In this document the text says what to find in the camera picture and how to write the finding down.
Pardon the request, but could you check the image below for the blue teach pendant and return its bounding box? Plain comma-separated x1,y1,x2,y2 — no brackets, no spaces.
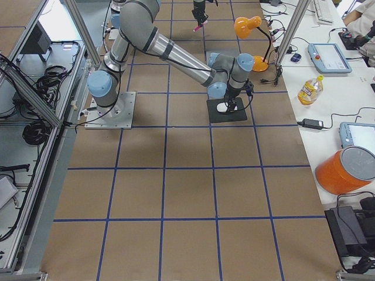
307,43,352,74
339,122,375,154

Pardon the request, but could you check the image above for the black equipment box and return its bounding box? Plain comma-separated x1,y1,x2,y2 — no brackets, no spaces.
325,196,374,258

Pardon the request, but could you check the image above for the lamp power cable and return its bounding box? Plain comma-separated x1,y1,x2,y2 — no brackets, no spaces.
259,43,284,87

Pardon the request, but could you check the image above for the white computer mouse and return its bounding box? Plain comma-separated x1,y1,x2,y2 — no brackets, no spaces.
216,102,238,114

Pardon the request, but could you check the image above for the dark blue pouch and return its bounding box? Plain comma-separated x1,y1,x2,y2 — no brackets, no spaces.
290,53,302,63

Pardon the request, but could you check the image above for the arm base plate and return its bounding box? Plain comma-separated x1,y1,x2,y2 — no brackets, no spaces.
84,91,137,129

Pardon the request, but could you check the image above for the aluminium frame post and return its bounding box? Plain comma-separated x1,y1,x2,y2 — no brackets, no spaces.
275,0,310,67

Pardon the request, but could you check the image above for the black power adapter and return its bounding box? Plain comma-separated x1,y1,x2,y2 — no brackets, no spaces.
297,118,323,130

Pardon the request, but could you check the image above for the silver laptop notebook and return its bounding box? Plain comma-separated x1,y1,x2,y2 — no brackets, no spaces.
206,48,240,61

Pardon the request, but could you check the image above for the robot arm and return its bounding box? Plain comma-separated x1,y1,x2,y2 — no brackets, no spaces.
192,0,209,28
87,1,254,118

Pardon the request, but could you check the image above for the pink marker pen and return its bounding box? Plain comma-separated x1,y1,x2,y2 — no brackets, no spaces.
193,20,208,32

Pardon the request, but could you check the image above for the orange bucket grey lid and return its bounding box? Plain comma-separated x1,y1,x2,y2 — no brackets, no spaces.
315,146,374,195

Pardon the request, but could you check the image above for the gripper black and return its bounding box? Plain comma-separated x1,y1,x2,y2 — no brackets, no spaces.
224,80,254,112
192,0,207,24

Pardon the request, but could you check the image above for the orange juice bottle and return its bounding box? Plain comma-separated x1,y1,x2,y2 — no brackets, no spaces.
297,75,324,105

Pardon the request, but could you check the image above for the black mousepad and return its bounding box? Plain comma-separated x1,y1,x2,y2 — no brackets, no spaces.
206,98,247,124

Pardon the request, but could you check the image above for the white keyboard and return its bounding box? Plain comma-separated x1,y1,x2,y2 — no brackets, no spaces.
311,0,333,25

